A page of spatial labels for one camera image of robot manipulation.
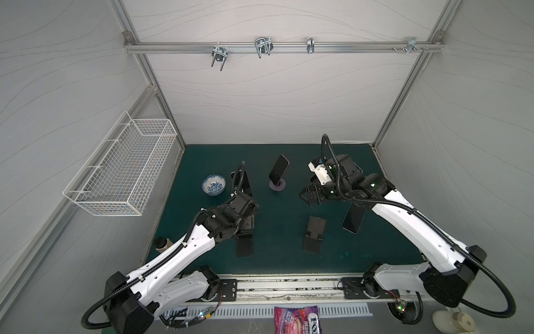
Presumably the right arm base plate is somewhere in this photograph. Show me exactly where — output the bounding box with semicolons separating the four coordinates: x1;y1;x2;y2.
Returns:
337;277;399;300

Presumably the aluminium top crossbar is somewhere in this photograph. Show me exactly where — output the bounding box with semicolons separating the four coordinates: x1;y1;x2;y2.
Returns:
125;35;446;55

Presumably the blue white ceramic bowl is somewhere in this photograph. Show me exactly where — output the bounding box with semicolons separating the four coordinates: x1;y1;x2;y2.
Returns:
201;174;226;196

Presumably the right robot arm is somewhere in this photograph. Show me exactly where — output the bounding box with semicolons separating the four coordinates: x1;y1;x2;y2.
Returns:
299;134;517;319

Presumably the purple case phone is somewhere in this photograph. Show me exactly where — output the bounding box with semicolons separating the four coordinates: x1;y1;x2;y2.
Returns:
269;154;289;184
230;170;253;196

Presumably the purple round stand centre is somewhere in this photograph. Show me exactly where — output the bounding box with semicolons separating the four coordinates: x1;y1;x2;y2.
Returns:
269;179;286;192

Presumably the white tape roll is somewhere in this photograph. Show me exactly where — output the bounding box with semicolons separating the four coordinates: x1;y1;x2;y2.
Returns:
432;310;476;334

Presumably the white wire basket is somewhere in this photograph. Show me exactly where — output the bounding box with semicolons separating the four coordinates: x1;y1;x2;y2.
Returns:
63;111;177;217

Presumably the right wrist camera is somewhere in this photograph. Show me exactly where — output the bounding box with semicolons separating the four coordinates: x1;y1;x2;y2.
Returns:
308;157;332;186

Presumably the pink candy bag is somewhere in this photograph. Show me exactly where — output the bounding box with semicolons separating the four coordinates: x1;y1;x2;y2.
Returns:
274;306;323;334

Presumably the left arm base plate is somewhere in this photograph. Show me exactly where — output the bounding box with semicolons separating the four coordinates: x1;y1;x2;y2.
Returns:
205;279;238;301

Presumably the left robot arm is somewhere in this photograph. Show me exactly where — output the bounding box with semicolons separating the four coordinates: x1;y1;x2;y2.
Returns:
81;162;259;333

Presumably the small jar black lid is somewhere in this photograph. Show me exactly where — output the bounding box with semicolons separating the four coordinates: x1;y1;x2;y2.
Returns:
153;237;173;253

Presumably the black folding stand right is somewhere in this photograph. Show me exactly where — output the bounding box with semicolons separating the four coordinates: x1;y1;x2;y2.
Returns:
303;217;327;254

